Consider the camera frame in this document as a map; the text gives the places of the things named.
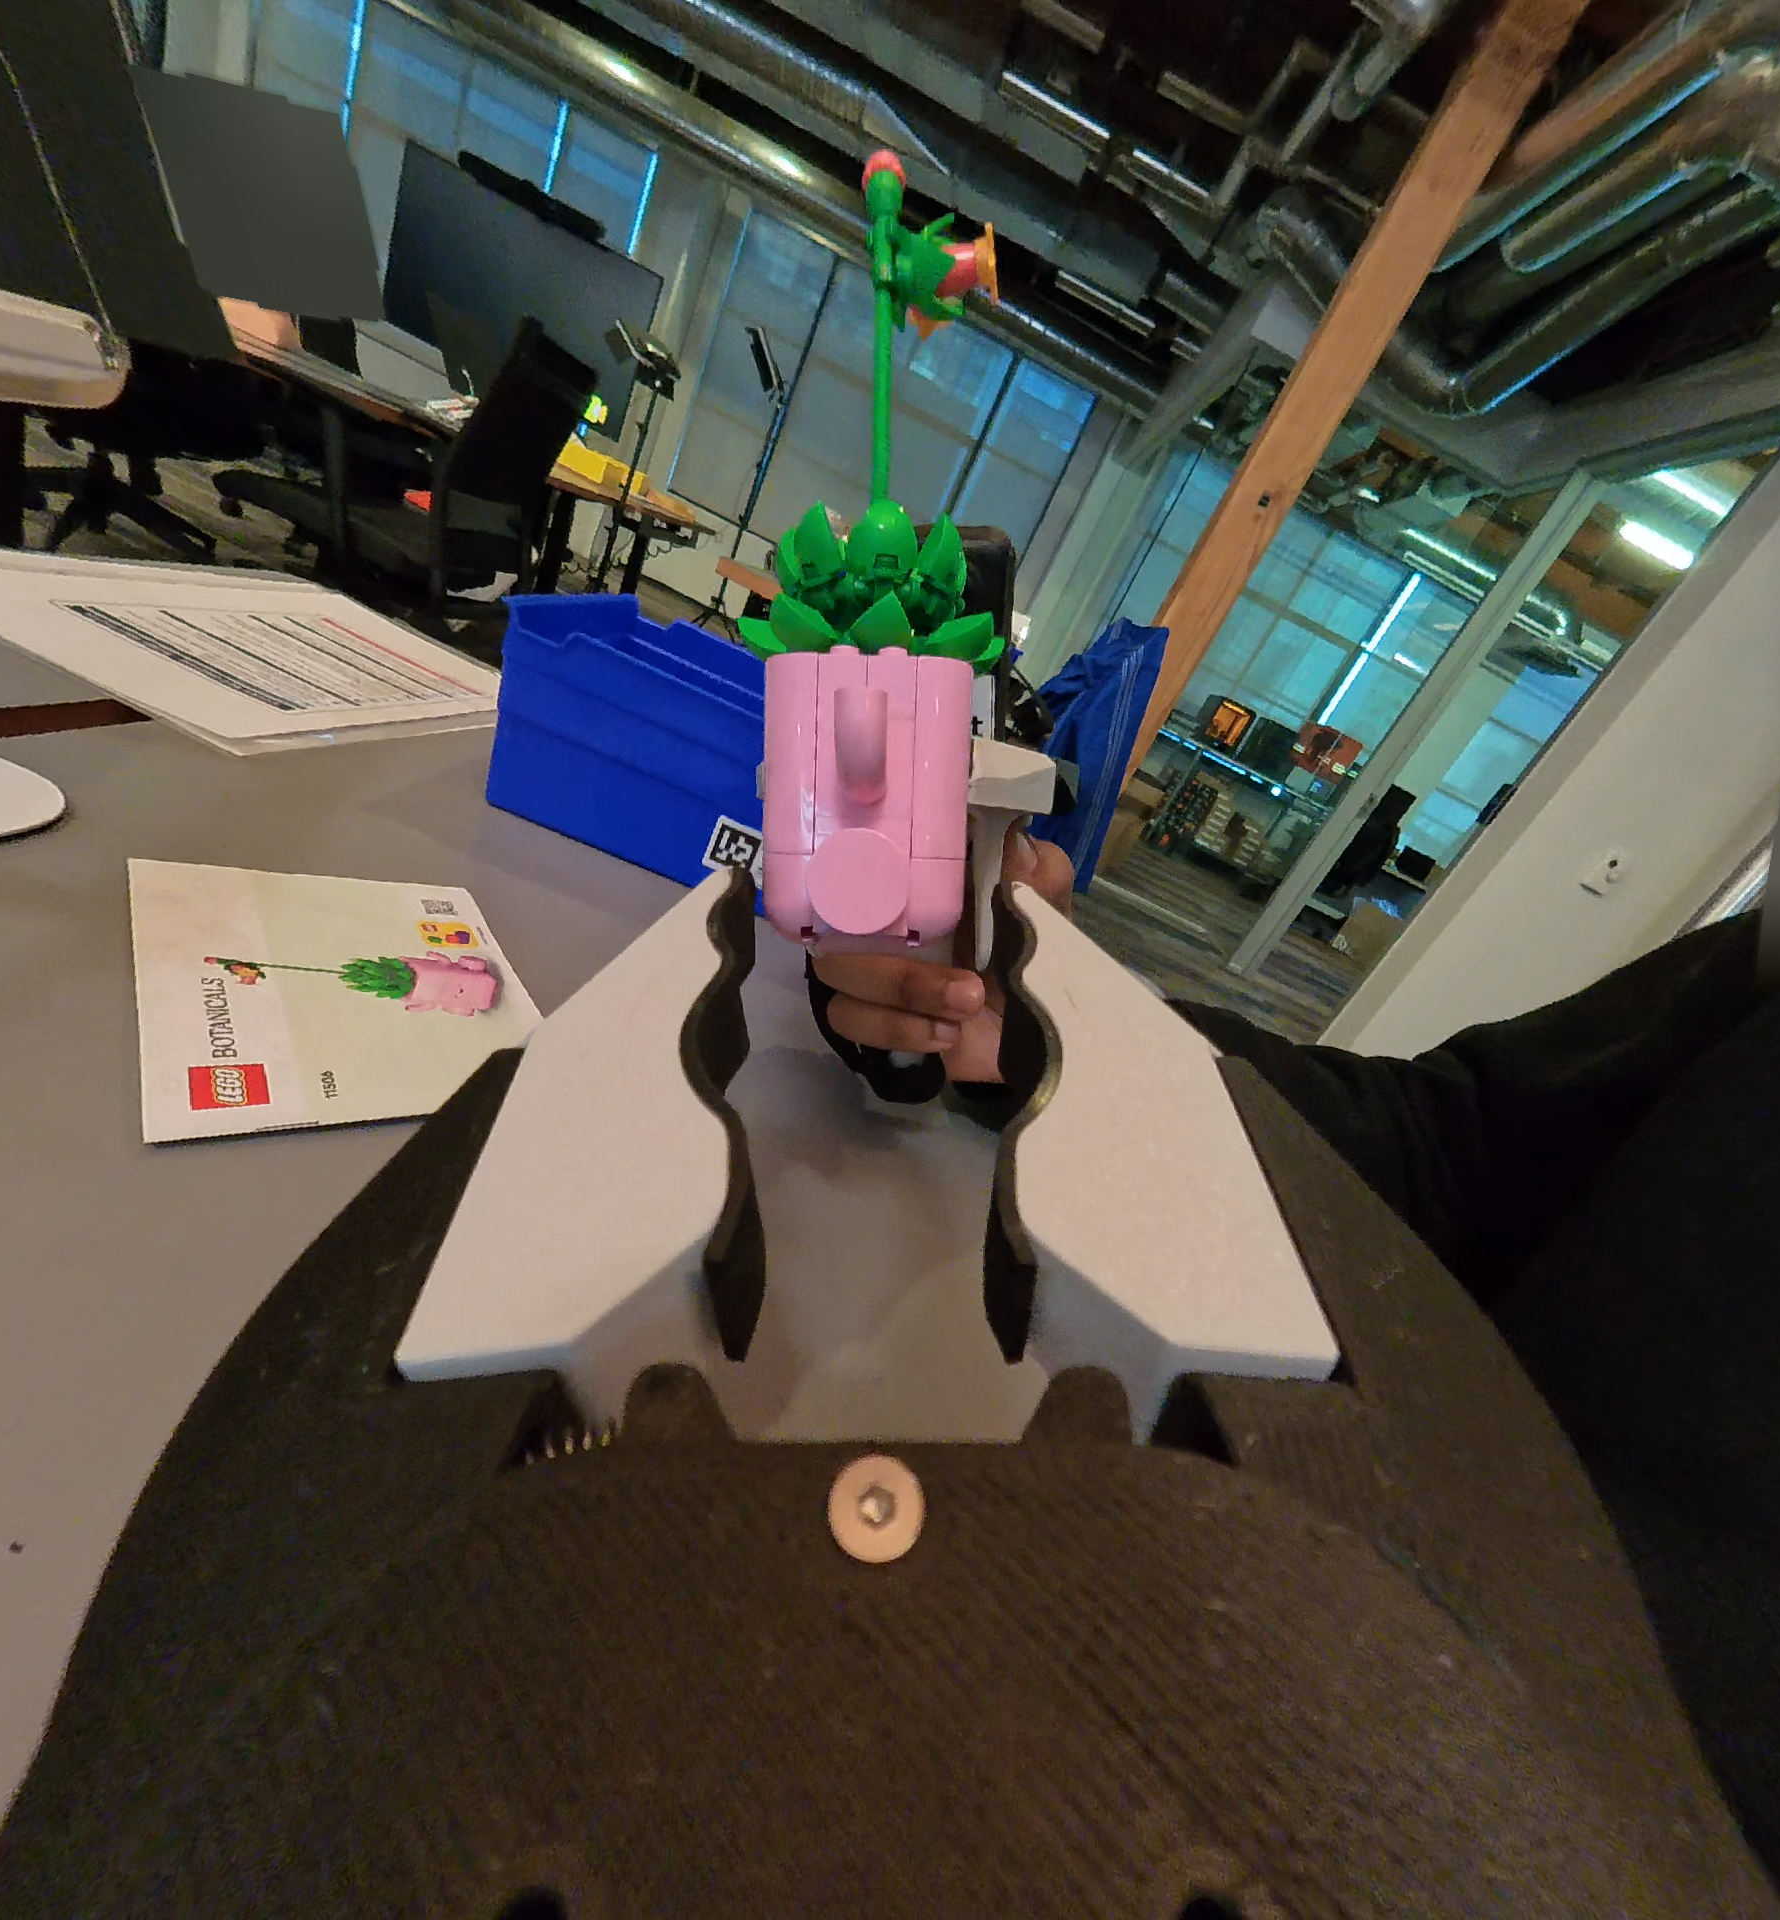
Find toy brick instruction booklet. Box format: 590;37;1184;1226
127;857;544;1144

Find black panel board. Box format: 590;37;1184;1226
0;0;240;360

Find blue fabric cover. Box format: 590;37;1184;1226
1031;617;1172;895

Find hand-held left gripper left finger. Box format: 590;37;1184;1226
396;868;769;1383

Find person's right forearm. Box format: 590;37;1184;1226
1175;907;1769;1311

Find person's right hand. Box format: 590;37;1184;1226
808;833;1078;1088

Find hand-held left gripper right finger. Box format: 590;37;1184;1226
980;883;1342;1389

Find black office chair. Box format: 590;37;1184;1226
215;315;598;640

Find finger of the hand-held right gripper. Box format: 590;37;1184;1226
961;738;1061;967

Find black monitor screen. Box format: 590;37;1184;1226
383;141;667;443

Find blue plastic bin white label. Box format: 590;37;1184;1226
486;675;771;891

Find tripod light stand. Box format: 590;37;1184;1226
687;321;793;632
606;320;684;601

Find printed paper in acrylic holder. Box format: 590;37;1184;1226
0;540;505;756

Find green toy brick plant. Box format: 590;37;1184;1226
737;150;1009;662

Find long wooden desk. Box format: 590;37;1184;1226
215;298;471;601

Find pink toy brick pot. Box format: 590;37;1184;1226
758;648;979;953

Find wooden support post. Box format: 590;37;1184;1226
1115;0;1597;767

